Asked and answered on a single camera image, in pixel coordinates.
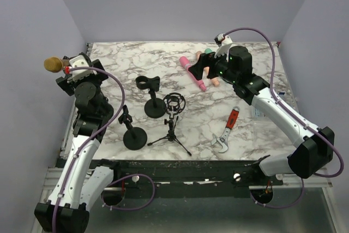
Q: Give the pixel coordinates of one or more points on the pink microphone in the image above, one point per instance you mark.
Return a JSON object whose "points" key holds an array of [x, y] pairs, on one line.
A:
{"points": [[186, 65]]}

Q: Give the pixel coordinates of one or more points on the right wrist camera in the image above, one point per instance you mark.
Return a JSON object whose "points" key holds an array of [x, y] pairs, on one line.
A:
{"points": [[224, 43]]}

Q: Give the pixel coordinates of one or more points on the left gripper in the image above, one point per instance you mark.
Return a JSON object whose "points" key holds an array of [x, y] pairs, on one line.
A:
{"points": [[71, 87]]}

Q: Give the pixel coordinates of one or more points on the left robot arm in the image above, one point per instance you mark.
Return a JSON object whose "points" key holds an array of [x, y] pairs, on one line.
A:
{"points": [[68, 206]]}

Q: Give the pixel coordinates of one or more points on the black round-base clip stand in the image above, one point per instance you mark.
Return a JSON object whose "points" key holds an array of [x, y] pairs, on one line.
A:
{"points": [[154, 107]]}

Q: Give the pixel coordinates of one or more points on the black front mounting rail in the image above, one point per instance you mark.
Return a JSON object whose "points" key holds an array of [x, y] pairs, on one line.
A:
{"points": [[241, 173]]}

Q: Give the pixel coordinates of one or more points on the red-handled adjustable wrench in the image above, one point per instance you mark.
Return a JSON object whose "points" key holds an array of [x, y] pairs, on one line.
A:
{"points": [[223, 139]]}

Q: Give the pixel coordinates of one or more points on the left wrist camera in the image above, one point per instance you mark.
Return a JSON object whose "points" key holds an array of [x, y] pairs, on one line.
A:
{"points": [[78, 63]]}

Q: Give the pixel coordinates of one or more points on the beige microphone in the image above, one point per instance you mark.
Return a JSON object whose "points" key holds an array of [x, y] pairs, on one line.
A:
{"points": [[214, 81]]}

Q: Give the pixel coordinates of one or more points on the black round-base pink-mic stand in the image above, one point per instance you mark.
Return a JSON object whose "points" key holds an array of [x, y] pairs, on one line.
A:
{"points": [[134, 138]]}

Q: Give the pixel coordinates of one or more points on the mint green microphone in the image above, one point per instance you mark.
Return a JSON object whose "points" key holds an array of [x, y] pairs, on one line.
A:
{"points": [[208, 50]]}

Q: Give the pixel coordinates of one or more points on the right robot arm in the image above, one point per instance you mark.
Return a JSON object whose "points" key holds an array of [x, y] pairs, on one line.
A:
{"points": [[234, 65]]}

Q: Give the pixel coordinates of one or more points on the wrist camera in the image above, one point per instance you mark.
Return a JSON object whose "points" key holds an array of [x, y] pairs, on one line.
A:
{"points": [[78, 63], [224, 43]]}

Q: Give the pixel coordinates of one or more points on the clear plastic screw box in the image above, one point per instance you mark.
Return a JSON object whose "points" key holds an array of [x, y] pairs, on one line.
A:
{"points": [[259, 115]]}

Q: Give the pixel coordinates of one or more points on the black tripod shock-mount stand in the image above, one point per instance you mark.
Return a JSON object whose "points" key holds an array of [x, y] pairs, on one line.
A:
{"points": [[174, 105]]}

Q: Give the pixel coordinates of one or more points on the gold microphone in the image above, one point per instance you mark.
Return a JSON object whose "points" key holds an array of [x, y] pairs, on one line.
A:
{"points": [[55, 64]]}

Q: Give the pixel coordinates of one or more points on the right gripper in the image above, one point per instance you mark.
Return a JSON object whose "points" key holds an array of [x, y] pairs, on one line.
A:
{"points": [[205, 60]]}

